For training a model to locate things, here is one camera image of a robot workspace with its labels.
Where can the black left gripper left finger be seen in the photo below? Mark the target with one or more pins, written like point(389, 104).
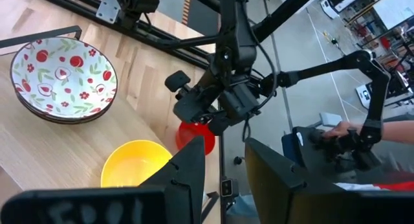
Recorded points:
point(184, 185)

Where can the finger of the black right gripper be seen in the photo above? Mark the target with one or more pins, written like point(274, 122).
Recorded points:
point(189, 107)
point(207, 115)

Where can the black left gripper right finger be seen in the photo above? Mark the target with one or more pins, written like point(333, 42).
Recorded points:
point(268, 178)

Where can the red plastic mini bowl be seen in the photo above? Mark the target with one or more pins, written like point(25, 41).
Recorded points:
point(194, 136)

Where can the yellow plastic mini bowl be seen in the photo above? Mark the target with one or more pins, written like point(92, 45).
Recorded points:
point(136, 162)

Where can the white floral mini bowl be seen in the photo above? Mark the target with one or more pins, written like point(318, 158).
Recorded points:
point(64, 78)
point(66, 122)
point(64, 119)

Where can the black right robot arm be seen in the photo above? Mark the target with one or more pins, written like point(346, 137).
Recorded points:
point(236, 29)

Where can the person's forearm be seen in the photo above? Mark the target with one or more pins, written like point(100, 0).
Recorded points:
point(394, 131)

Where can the small black round knob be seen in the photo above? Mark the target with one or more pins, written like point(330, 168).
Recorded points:
point(238, 160)

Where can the light grey box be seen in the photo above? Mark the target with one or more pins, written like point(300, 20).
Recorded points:
point(330, 119)

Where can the person's hand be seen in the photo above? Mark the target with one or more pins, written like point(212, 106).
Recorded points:
point(339, 130)

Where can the black diagonal beam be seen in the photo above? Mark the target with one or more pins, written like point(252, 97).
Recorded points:
point(284, 13)

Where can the white machine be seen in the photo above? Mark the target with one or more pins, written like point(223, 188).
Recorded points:
point(363, 95)

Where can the white cabinet unit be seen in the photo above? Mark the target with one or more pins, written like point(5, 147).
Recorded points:
point(336, 5)

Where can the wooden shelf with black ends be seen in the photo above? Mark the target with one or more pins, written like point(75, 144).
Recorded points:
point(48, 146)

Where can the white desk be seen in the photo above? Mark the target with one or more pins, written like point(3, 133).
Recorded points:
point(394, 7)

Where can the small black camera box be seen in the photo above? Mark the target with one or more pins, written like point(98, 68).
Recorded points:
point(228, 187)

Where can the silver metal bracket plate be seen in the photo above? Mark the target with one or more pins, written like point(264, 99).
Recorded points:
point(108, 10)

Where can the black aluminium table frame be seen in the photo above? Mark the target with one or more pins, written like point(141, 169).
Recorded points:
point(71, 2)

